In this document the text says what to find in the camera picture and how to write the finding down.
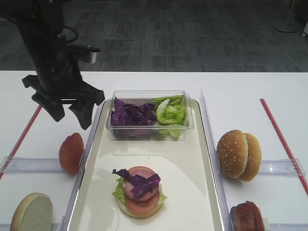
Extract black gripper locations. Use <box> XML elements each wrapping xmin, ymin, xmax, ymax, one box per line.
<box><xmin>22</xmin><ymin>72</ymin><xmax>105</xmax><ymax>130</ymax></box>

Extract purple cabbage piece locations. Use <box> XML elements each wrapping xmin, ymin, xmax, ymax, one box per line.
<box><xmin>112</xmin><ymin>169</ymin><xmax>161</xmax><ymax>197</ymax></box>

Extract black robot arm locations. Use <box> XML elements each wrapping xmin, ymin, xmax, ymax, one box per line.
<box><xmin>0</xmin><ymin>0</ymin><xmax>105</xmax><ymax>130</ymax></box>

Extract tomato end piece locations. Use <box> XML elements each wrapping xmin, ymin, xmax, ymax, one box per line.
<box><xmin>59</xmin><ymin>132</ymin><xmax>84</xmax><ymax>176</ymax></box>

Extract upper tomato slice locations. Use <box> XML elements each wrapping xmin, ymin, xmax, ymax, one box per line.
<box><xmin>128</xmin><ymin>166</ymin><xmax>155</xmax><ymax>182</ymax></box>

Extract tomato slice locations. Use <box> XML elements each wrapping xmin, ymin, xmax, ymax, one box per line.
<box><xmin>126</xmin><ymin>192</ymin><xmax>159</xmax><ymax>215</ymax></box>
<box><xmin>128</xmin><ymin>166</ymin><xmax>155</xmax><ymax>182</ymax></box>

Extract lettuce leaf on bun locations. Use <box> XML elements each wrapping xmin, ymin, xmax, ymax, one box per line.
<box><xmin>112</xmin><ymin>178</ymin><xmax>167</xmax><ymax>205</ymax></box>

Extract green lettuce in box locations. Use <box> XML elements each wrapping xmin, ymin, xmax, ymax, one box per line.
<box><xmin>152</xmin><ymin>94</ymin><xmax>186</xmax><ymax>125</ymax></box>

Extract lower tomato slice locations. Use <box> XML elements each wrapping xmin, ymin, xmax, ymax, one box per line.
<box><xmin>126</xmin><ymin>192</ymin><xmax>159</xmax><ymax>215</ymax></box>

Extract stack of meat slices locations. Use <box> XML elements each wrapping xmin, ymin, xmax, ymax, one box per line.
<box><xmin>230</xmin><ymin>201</ymin><xmax>265</xmax><ymax>231</ymax></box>

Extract left red strip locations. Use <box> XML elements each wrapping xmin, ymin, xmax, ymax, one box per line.
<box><xmin>0</xmin><ymin>106</ymin><xmax>42</xmax><ymax>178</ymax></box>

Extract red strip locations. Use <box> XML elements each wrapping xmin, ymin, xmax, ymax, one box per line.
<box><xmin>260</xmin><ymin>98</ymin><xmax>308</xmax><ymax>194</ymax></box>
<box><xmin>0</xmin><ymin>106</ymin><xmax>42</xmax><ymax>178</ymax></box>

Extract purple cabbage leaves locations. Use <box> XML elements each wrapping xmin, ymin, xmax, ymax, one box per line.
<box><xmin>111</xmin><ymin>98</ymin><xmax>156</xmax><ymax>126</ymax></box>

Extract clear plastic salad box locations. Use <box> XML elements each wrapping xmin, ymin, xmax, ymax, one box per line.
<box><xmin>106</xmin><ymin>90</ymin><xmax>194</xmax><ymax>140</ymax></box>

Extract pink ham slice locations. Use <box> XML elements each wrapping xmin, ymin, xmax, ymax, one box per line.
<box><xmin>123</xmin><ymin>180</ymin><xmax>159</xmax><ymax>202</ymax></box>

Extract bun half left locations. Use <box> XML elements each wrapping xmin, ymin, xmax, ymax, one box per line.
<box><xmin>10</xmin><ymin>192</ymin><xmax>53</xmax><ymax>231</ymax></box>

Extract cream metal tray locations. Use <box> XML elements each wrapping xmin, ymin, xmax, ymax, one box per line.
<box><xmin>68</xmin><ymin>100</ymin><xmax>223</xmax><ymax>231</ymax></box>

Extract sesame bun top front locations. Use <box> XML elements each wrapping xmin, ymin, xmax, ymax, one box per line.
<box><xmin>217</xmin><ymin>130</ymin><xmax>248</xmax><ymax>179</ymax></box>

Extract bun top behind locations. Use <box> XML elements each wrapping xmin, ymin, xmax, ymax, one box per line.
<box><xmin>239</xmin><ymin>133</ymin><xmax>262</xmax><ymax>182</ymax></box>

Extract white stand base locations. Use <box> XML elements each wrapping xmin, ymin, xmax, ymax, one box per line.
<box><xmin>271</xmin><ymin>0</ymin><xmax>298</xmax><ymax>33</ymax></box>

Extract right red strip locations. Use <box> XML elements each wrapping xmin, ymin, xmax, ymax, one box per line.
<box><xmin>260</xmin><ymin>98</ymin><xmax>308</xmax><ymax>194</ymax></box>

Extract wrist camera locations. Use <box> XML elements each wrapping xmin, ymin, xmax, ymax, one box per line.
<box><xmin>68</xmin><ymin>44</ymin><xmax>101</xmax><ymax>64</ymax></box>

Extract clear tomato holder rail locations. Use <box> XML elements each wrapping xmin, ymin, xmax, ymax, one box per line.
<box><xmin>0</xmin><ymin>156</ymin><xmax>64</xmax><ymax>173</ymax></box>

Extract left clear divider rail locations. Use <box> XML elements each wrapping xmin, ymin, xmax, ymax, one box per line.
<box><xmin>59</xmin><ymin>102</ymin><xmax>104</xmax><ymax>231</ymax></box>

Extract clear divider rail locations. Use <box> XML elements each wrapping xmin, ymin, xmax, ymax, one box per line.
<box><xmin>59</xmin><ymin>102</ymin><xmax>104</xmax><ymax>231</ymax></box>
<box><xmin>200</xmin><ymin>91</ymin><xmax>233</xmax><ymax>231</ymax></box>

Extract clear bun holder rail left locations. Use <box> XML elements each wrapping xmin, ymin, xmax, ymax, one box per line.
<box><xmin>51</xmin><ymin>216</ymin><xmax>64</xmax><ymax>231</ymax></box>

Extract clear bun holder rail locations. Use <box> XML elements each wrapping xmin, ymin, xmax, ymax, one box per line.
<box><xmin>51</xmin><ymin>216</ymin><xmax>64</xmax><ymax>231</ymax></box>
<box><xmin>258</xmin><ymin>159</ymin><xmax>306</xmax><ymax>177</ymax></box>

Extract right clear divider rail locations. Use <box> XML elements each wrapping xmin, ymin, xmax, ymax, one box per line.
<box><xmin>200</xmin><ymin>91</ymin><xmax>233</xmax><ymax>231</ymax></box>

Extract clear bun holder rail right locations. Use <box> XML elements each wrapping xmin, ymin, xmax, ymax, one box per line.
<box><xmin>258</xmin><ymin>159</ymin><xmax>306</xmax><ymax>177</ymax></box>

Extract clear meat holder rail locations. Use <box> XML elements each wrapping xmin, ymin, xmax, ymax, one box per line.
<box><xmin>264</xmin><ymin>223</ymin><xmax>287</xmax><ymax>231</ymax></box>

